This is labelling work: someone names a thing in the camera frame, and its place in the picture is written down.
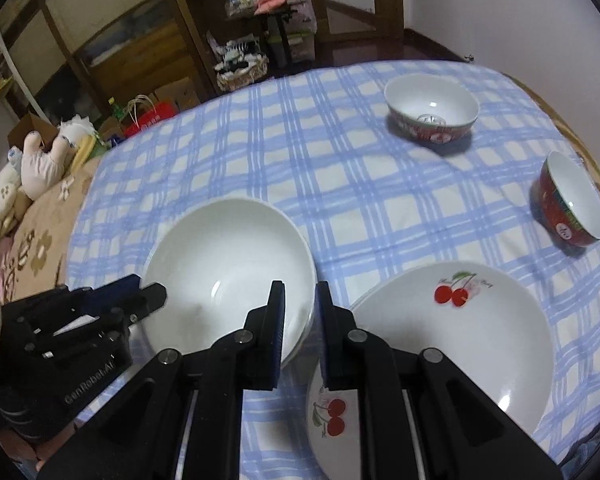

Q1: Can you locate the person left hand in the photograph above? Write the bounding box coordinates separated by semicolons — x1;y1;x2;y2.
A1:
0;425;76;479

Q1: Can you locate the white storage box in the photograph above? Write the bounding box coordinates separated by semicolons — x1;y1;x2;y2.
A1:
281;32;315;63

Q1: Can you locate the red paper gift bag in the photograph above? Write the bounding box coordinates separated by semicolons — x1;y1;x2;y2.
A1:
124;94;178;139

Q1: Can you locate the large cherry plate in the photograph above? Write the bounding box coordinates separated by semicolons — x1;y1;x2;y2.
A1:
307;261;560;479

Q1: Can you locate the wooden wardrobe cabinet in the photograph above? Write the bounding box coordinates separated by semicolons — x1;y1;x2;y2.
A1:
0;0;217;124

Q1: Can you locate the cardboard box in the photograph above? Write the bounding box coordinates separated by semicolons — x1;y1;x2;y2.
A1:
153;77;200;112

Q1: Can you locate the wicker basket with items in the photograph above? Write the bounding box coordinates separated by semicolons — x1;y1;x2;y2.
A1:
213;34;269;92

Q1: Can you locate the red patterned bowl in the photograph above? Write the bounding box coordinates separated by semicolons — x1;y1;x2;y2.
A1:
383;74;480;144
539;151;600;247

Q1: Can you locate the white bowl orange label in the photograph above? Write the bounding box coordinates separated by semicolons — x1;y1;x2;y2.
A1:
141;197;317;364

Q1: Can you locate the blue checked blanket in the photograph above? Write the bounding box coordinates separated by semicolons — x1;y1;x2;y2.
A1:
66;61;600;460

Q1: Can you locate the small black side table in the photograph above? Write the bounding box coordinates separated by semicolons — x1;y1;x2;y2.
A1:
245;6;311;68

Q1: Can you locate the pink plush toy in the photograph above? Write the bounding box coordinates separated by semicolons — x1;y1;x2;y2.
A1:
21;130;73;202

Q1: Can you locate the brown floral bedspread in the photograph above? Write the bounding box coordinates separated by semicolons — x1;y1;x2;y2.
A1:
0;157;101;304

